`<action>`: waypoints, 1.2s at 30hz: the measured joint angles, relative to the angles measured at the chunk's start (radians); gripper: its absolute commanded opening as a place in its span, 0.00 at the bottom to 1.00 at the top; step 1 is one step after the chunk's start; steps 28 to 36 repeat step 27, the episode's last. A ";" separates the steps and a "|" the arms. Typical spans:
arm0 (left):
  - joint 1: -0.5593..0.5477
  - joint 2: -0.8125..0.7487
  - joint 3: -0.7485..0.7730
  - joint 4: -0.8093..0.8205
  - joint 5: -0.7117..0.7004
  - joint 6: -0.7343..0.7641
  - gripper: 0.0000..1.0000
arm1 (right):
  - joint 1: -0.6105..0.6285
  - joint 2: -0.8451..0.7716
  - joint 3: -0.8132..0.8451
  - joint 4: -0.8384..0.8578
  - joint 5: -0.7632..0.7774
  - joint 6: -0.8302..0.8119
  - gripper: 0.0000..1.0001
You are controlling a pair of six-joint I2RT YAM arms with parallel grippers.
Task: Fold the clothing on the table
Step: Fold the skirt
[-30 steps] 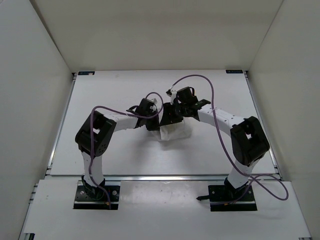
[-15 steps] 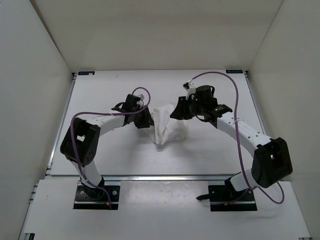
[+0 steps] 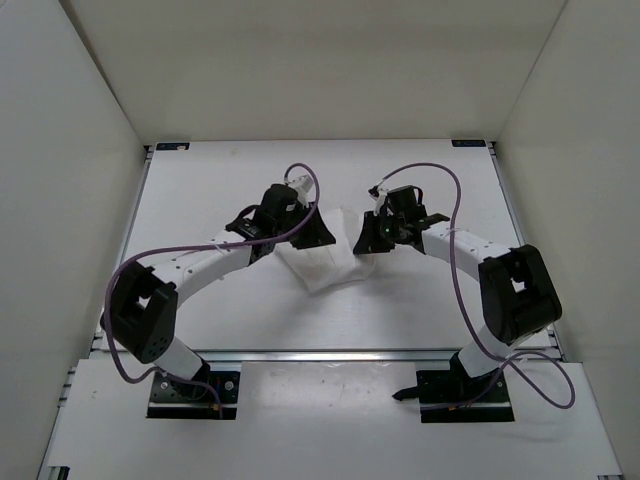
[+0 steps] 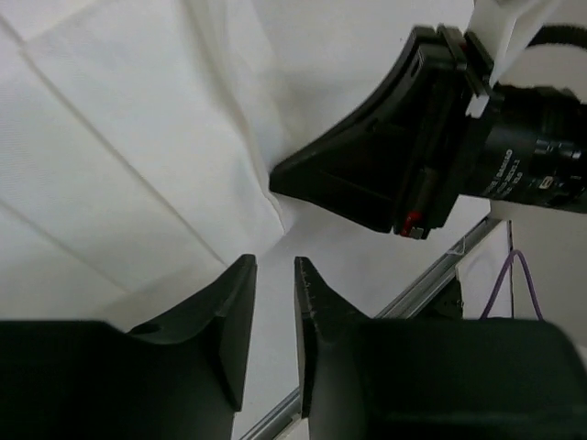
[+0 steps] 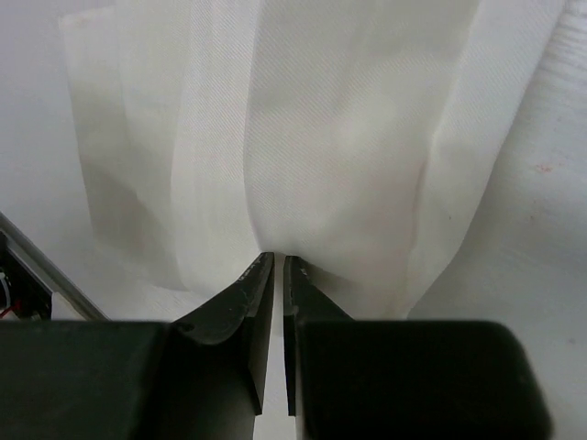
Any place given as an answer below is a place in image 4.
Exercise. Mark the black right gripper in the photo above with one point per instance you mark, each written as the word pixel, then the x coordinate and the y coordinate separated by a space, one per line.
pixel 460 135

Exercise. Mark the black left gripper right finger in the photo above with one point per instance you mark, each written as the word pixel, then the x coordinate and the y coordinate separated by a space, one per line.
pixel 510 379

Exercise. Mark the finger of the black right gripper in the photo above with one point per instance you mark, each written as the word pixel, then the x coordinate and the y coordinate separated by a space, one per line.
pixel 355 169

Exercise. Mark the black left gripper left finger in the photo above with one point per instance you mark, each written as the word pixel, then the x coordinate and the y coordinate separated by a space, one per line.
pixel 180 375

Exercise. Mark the white pleated skirt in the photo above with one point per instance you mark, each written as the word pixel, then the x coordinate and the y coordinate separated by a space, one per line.
pixel 131 167

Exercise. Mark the aluminium front table rail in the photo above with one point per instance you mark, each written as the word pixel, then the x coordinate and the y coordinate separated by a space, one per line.
pixel 354 369

